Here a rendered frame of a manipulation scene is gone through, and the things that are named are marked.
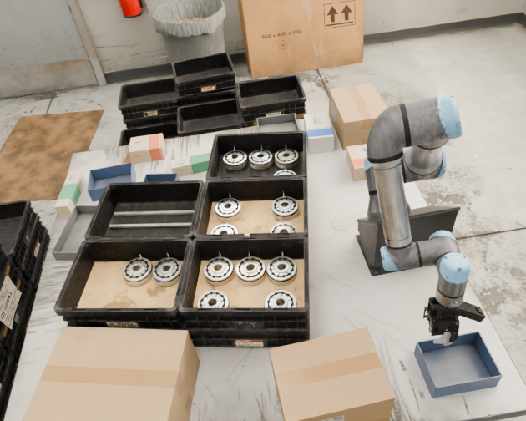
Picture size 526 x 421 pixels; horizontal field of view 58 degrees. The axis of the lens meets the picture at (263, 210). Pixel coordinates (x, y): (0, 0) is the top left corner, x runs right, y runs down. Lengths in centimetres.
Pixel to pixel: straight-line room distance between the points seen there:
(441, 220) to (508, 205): 156
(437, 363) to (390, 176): 64
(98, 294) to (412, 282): 111
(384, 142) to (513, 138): 254
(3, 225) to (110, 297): 133
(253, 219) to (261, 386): 62
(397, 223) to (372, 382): 44
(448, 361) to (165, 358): 87
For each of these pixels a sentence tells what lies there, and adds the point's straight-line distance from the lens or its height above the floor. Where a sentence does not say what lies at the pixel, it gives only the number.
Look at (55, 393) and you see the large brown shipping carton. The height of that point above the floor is 90.
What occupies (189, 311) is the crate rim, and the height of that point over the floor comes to 93.
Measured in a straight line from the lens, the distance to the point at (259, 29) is 428.
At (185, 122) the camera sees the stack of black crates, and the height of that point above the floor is 38.
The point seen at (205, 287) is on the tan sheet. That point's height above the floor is 83.
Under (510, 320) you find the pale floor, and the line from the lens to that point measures 268.
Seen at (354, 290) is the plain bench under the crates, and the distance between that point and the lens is 176.
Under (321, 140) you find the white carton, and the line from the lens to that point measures 226.
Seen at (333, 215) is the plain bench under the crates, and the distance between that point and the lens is 199.
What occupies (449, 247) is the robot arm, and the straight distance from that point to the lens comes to 144.
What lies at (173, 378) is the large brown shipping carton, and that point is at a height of 90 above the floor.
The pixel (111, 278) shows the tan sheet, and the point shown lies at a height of 83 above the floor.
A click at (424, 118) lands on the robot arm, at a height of 142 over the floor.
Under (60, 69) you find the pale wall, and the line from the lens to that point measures 476.
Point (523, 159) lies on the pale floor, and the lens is 360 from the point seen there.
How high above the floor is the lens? 213
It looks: 45 degrees down
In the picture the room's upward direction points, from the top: 7 degrees counter-clockwise
